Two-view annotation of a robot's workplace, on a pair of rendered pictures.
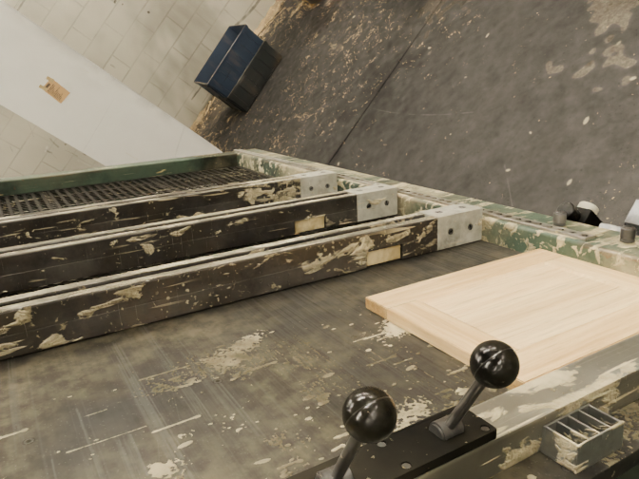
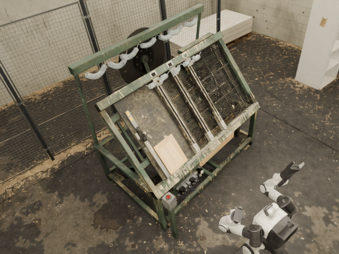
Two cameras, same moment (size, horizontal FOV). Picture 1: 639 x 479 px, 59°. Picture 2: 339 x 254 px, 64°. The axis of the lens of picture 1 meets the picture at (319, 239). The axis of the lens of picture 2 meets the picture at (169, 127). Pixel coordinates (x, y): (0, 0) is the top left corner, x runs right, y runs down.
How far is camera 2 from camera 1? 278 cm
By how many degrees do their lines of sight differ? 44
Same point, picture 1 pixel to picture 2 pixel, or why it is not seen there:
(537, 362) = (157, 149)
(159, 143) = (316, 62)
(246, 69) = not seen: outside the picture
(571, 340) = (161, 154)
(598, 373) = (153, 153)
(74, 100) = (322, 29)
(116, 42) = not seen: outside the picture
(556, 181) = (252, 187)
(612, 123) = (266, 202)
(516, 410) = (148, 144)
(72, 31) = not seen: outside the picture
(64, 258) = (180, 90)
